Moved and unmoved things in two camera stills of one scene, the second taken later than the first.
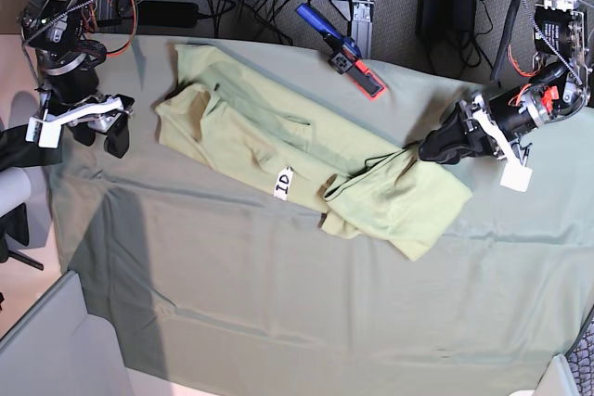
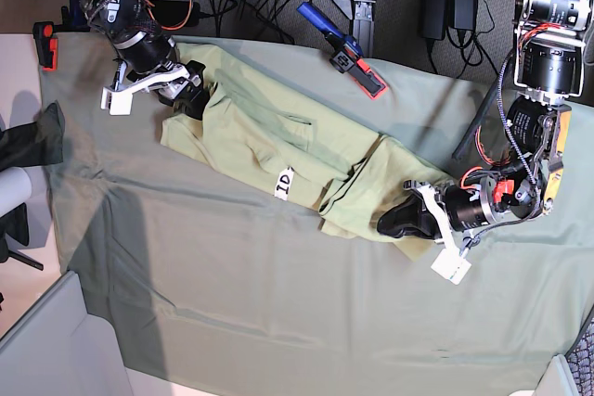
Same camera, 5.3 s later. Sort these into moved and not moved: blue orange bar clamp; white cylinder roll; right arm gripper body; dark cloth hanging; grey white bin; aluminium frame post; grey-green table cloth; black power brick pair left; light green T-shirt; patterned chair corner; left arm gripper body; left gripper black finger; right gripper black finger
Moved: right gripper black finger; right arm gripper body; left arm gripper body; light green T-shirt; left gripper black finger
Not moved: patterned chair corner; aluminium frame post; grey-green table cloth; white cylinder roll; dark cloth hanging; grey white bin; black power brick pair left; blue orange bar clamp
